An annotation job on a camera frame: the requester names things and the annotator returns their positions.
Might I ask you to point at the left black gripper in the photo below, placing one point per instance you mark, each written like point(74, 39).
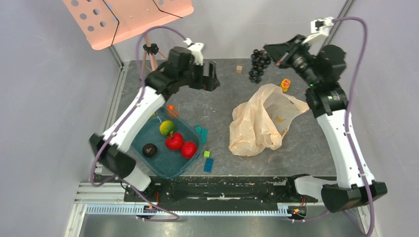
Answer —
point(210, 83)

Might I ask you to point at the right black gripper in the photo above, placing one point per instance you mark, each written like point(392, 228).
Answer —
point(289, 53)

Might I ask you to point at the dark fake grape bunch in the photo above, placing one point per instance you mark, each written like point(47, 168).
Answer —
point(260, 60)

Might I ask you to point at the green fake mango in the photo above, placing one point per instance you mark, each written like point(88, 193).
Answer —
point(167, 128)

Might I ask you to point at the translucent cream plastic bag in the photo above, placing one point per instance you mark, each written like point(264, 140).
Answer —
point(263, 121)

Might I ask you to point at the red fake tomato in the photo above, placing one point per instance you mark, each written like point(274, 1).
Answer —
point(174, 141)

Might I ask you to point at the dark purple fake plum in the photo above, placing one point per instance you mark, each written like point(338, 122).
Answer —
point(149, 150)

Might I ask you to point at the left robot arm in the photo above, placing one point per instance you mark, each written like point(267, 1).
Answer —
point(184, 66)

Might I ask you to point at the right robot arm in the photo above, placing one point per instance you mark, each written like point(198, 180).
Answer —
point(355, 185)

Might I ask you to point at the small wooden cube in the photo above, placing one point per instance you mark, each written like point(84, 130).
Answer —
point(239, 69)

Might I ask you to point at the yellow butterfly toy block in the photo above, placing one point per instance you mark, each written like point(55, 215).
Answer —
point(285, 84)

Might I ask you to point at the teal small block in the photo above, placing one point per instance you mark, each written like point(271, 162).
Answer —
point(198, 129)

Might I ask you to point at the orange curved toy block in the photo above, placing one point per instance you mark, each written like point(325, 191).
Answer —
point(171, 110)

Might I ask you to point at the teal long block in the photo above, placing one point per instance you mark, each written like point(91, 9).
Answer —
point(204, 134)

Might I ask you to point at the teal plastic tray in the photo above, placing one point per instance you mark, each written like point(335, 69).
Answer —
point(166, 163)

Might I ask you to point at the blue lego brick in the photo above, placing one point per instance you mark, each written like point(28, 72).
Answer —
point(208, 165)

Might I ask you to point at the pink music stand desk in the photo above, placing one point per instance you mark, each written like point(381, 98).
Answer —
point(108, 22)

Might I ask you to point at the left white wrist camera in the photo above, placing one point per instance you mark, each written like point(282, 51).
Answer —
point(196, 49)

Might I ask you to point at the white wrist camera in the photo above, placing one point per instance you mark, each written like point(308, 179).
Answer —
point(196, 49)
point(320, 30)

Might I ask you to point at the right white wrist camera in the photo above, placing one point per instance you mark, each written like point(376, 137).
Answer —
point(320, 30)

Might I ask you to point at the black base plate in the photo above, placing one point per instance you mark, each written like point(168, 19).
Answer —
point(216, 193)

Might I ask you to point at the aluminium frame rail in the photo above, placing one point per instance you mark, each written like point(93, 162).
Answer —
point(103, 212)

